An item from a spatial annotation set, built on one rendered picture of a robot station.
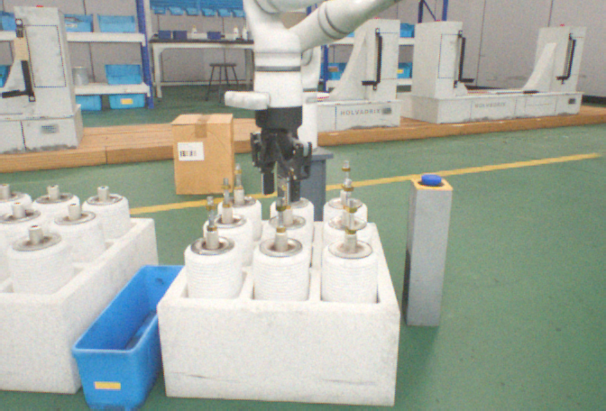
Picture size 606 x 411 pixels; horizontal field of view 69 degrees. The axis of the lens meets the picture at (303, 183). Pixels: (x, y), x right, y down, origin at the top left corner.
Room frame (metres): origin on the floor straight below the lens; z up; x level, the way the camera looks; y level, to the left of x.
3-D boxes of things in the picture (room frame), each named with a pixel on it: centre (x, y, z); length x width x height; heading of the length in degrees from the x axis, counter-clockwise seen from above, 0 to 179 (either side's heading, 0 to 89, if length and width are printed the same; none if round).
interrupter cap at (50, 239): (0.71, 0.47, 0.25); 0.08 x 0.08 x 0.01
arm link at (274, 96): (0.68, 0.05, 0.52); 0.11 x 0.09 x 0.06; 129
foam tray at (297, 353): (0.81, 0.03, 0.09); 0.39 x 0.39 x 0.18; 87
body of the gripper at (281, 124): (0.69, 0.04, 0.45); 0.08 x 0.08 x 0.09
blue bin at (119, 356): (0.74, 0.31, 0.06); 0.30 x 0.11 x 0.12; 177
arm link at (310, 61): (1.27, 0.00, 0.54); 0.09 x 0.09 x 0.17; 29
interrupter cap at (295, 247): (0.69, 0.04, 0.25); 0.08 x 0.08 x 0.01
